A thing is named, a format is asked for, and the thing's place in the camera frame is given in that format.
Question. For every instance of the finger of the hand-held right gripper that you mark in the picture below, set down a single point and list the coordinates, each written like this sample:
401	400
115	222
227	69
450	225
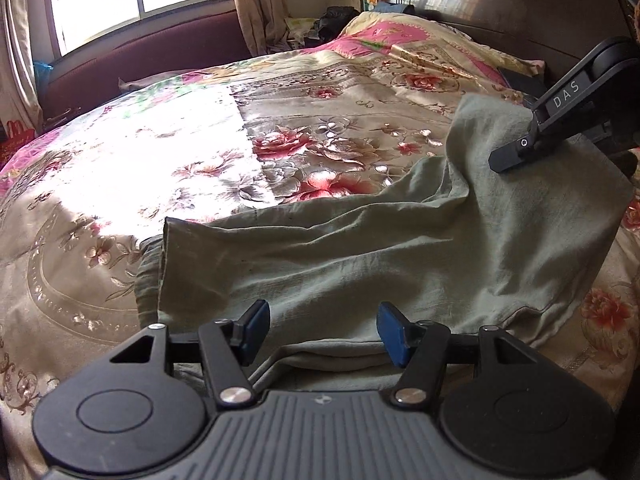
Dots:
515	155

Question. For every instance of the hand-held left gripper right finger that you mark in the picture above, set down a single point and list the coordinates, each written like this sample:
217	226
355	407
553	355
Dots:
395	332

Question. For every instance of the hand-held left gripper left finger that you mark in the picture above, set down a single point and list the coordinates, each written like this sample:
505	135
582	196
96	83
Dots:
252	332

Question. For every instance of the grey-green pants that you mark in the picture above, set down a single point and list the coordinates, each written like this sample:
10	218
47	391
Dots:
350	260

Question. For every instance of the dark flat object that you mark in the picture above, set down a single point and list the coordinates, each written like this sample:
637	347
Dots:
522	82

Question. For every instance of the blue cloth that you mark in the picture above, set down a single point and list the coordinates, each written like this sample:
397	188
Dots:
395	7

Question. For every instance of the floral satin bedspread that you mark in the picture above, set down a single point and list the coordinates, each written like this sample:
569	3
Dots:
125	185

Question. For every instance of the dark clothes pile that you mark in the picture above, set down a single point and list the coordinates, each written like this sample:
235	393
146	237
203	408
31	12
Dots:
336	22

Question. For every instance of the beige curtain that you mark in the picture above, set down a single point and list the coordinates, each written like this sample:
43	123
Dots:
257	5
17	60

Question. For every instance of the maroon sofa back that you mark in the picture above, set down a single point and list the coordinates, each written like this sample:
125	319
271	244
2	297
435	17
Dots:
150	45

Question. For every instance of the red gift bag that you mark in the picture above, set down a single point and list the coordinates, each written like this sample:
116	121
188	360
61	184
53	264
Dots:
15	140

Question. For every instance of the blue plastic bag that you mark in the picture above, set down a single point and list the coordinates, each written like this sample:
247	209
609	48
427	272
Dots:
42	74

